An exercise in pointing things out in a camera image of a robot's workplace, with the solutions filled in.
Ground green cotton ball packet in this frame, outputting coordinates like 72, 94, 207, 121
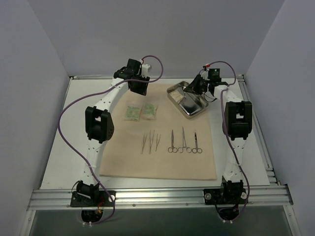
141, 103, 158, 120

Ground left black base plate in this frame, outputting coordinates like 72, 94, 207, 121
70, 190, 114, 207

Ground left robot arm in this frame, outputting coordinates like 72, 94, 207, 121
76, 59, 151, 206

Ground beige surgical wrap cloth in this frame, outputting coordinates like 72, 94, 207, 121
100, 84, 217, 180

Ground green gauze packet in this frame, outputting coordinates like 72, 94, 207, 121
125, 105, 141, 121

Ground small curved metal scissors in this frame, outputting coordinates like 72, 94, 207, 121
191, 132, 202, 153

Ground aluminium front rail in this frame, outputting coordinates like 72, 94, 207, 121
27, 185, 293, 210

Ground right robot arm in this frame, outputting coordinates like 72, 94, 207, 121
184, 65, 252, 203

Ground short metal tweezers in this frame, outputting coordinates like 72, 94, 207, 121
155, 134, 161, 151

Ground long straight metal forceps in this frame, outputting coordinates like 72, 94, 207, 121
149, 130, 155, 154

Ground curved metal tweezers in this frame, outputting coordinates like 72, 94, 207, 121
141, 133, 148, 154

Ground metal instrument tray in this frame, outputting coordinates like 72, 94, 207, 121
166, 81, 208, 119

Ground metal hemostat clamp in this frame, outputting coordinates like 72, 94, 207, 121
178, 127, 191, 153

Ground white glove packet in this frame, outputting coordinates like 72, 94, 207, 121
169, 90, 185, 103

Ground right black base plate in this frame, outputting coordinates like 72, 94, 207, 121
203, 188, 247, 205

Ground surgical scissors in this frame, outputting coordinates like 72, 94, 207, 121
168, 130, 178, 153

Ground aluminium right side rail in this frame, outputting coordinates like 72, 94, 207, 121
237, 77, 280, 185

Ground black loop cable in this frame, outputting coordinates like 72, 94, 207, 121
203, 90, 219, 102

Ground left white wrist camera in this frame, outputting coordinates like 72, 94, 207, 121
139, 63, 152, 77

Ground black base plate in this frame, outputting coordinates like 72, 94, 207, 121
203, 188, 247, 205
70, 190, 114, 207

